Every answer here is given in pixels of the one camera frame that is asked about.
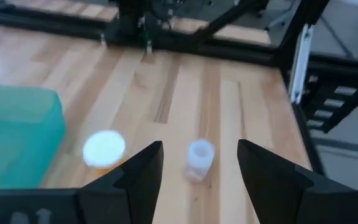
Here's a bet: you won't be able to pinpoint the black table frame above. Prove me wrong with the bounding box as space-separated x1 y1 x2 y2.
0 0 358 178

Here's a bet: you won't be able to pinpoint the teal translucent bottle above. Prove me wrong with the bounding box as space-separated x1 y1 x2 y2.
0 83 67 190

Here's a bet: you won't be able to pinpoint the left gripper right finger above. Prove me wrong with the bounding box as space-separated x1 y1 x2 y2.
237 139 358 224

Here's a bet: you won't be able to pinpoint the clear bottle pink pills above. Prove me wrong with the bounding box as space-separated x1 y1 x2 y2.
183 138 216 183

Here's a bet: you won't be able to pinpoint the silver aluminium frame post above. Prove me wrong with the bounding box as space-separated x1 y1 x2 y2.
289 24 314 104

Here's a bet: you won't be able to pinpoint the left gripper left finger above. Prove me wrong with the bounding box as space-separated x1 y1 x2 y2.
78 141 164 224

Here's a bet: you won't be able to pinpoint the orange pill bottle mixed pills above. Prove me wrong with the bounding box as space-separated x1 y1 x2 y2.
82 129 126 179

